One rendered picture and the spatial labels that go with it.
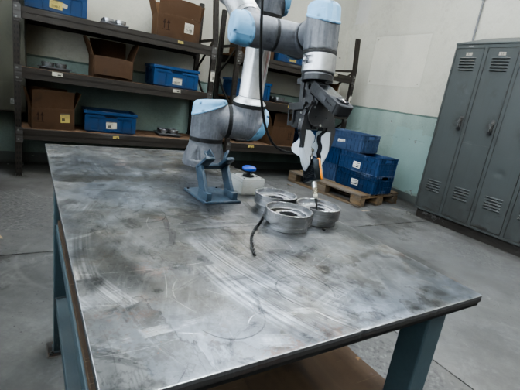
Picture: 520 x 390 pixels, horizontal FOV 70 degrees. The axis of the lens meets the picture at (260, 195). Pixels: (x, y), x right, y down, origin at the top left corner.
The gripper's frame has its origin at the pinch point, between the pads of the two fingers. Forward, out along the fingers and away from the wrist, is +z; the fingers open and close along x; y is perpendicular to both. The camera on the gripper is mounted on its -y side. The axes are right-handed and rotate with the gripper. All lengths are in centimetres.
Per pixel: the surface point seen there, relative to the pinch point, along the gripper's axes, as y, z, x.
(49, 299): 124, 78, 48
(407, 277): -26.7, 17.0, -2.1
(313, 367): -13.0, 40.5, 4.9
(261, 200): 8.0, 9.4, 7.9
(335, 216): -4.4, 10.9, -4.4
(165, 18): 339, -124, -58
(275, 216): -3.8, 10.7, 11.6
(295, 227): -6.6, 12.6, 8.1
